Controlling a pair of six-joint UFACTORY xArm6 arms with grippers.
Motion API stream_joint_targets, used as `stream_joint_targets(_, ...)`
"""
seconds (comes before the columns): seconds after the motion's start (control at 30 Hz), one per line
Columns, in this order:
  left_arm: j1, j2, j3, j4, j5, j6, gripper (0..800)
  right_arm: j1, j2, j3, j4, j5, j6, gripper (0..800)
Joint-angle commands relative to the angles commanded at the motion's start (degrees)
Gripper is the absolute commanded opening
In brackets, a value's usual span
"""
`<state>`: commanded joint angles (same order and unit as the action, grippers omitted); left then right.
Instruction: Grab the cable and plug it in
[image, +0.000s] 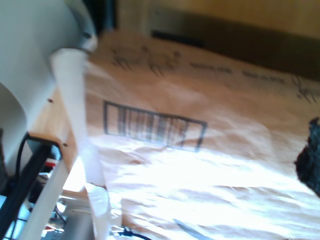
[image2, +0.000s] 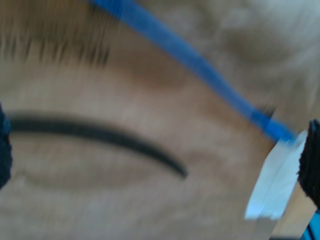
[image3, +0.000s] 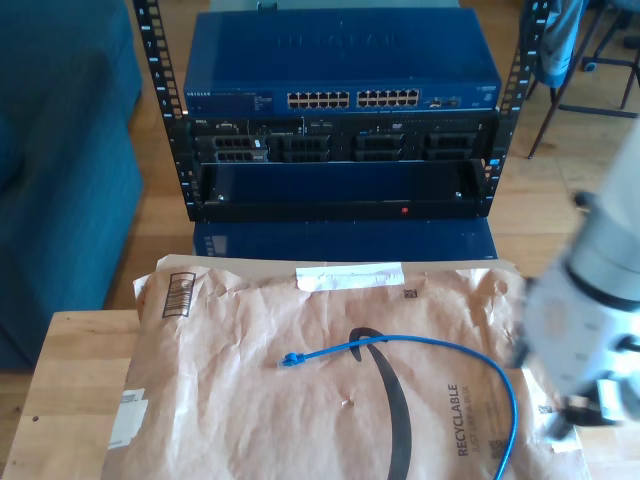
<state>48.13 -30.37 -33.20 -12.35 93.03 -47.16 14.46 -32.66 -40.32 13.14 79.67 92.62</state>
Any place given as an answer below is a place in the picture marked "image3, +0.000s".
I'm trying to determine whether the teal sofa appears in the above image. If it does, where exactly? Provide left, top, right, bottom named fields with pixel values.
left=0, top=0, right=145, bottom=374

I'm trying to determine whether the blue network switch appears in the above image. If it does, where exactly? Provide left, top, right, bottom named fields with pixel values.
left=182, top=8, right=503, bottom=112

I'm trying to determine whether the dark metal stool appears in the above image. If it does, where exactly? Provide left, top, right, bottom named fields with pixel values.
left=525, top=64, right=640, bottom=161

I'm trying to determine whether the brown paper mailer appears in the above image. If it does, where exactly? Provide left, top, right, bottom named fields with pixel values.
left=102, top=253, right=591, bottom=480

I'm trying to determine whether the office chair base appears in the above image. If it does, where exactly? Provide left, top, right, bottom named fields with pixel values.
left=579, top=0, right=640, bottom=74

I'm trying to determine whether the black rack frame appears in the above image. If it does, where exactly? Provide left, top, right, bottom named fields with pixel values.
left=130, top=0, right=551, bottom=224

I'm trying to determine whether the grey jacket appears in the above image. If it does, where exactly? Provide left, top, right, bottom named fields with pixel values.
left=519, top=0, right=590, bottom=90

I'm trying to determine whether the blue network cable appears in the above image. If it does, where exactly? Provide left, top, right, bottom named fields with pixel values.
left=277, top=333, right=520, bottom=480

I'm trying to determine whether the black rack server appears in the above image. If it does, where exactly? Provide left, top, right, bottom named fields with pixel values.
left=187, top=115, right=494, bottom=164

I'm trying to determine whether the blue flat device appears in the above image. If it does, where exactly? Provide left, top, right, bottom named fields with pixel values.
left=192, top=219, right=499, bottom=262

